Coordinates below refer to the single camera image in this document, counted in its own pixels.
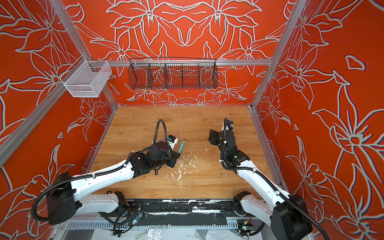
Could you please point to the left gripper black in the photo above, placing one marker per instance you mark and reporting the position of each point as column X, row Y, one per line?
column 173, row 154

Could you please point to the black wire basket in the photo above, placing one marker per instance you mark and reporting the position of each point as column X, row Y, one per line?
column 173, row 74

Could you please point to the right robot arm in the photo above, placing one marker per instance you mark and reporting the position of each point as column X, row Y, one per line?
column 285, row 214

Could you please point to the clear plastic bin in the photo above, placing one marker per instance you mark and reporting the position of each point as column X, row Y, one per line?
column 84, row 81

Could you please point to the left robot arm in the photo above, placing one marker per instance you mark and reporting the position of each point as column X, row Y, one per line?
column 63, row 199

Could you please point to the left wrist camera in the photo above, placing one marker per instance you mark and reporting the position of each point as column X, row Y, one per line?
column 172, row 141

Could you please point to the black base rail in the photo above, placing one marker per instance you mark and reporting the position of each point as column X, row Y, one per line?
column 220, row 207

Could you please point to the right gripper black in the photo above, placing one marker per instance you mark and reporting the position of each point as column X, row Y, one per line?
column 217, row 136

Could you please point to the green marker pen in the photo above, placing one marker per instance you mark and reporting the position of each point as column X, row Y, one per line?
column 181, row 147

